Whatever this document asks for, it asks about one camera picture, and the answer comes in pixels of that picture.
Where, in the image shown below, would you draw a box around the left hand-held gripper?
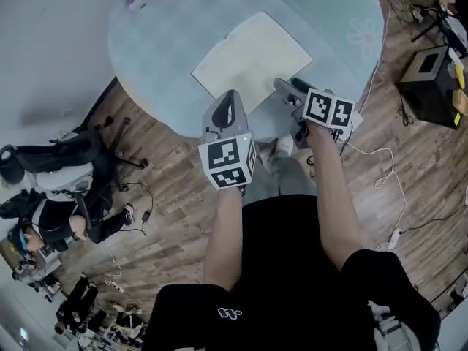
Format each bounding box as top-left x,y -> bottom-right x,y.
197,89 -> 257,191

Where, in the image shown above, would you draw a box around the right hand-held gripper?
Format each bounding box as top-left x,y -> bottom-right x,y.
273,78 -> 363,149

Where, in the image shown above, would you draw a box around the person's left forearm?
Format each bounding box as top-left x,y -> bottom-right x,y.
203,186 -> 244,292

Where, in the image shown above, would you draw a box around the person's right forearm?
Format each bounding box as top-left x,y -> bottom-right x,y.
305,122 -> 371,272

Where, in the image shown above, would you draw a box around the person's white shoe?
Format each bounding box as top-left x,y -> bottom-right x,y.
273,134 -> 295,157

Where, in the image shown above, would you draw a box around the light blue tablecloth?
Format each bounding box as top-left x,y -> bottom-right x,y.
107,0 -> 385,143

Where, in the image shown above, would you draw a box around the person's grey trousers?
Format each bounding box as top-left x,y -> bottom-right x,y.
242,137 -> 318,208

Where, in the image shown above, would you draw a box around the black cabinet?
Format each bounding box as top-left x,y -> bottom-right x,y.
396,45 -> 468,130

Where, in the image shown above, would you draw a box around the black office chair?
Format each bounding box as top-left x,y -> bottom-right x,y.
0,116 -> 150,194

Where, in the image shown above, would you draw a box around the black metal chair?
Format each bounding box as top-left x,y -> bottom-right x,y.
410,4 -> 468,57

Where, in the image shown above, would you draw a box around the tan wooden object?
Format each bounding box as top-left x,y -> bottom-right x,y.
451,88 -> 468,116

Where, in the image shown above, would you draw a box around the person's black shirt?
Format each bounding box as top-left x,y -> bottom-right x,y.
140,194 -> 442,351

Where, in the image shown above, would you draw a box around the white power strip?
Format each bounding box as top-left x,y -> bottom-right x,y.
105,277 -> 126,293
387,227 -> 404,250

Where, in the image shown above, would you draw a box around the grey worn pack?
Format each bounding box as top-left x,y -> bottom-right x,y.
366,299 -> 407,351

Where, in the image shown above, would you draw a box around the white looped cable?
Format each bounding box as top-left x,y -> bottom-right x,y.
338,140 -> 408,251

